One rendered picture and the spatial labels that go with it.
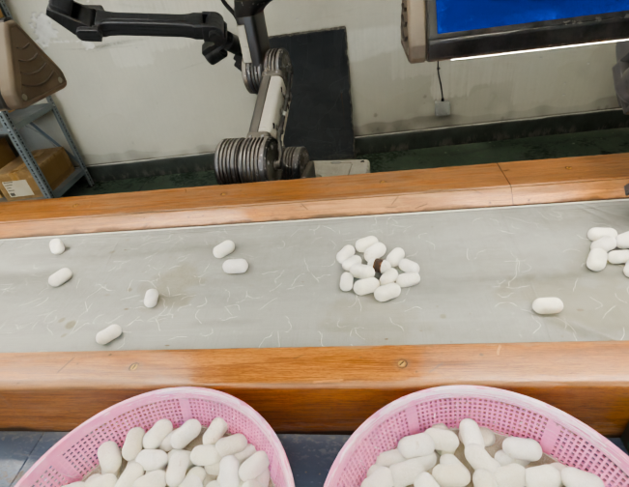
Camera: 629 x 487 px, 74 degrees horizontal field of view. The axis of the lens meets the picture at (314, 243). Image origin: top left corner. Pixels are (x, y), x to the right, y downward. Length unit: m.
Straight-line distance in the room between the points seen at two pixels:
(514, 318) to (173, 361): 0.40
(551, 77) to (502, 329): 2.42
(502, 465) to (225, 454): 0.26
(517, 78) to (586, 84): 0.40
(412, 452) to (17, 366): 0.47
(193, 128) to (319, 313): 2.36
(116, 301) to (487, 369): 0.51
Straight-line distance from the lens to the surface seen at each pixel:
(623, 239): 0.69
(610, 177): 0.83
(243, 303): 0.59
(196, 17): 1.50
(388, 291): 0.55
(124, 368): 0.55
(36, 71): 0.51
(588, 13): 0.41
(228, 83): 2.68
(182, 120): 2.83
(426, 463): 0.45
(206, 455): 0.47
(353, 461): 0.42
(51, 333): 0.70
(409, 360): 0.46
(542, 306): 0.56
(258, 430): 0.45
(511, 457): 0.46
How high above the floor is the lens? 1.13
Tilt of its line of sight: 35 degrees down
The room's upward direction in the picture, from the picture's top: 9 degrees counter-clockwise
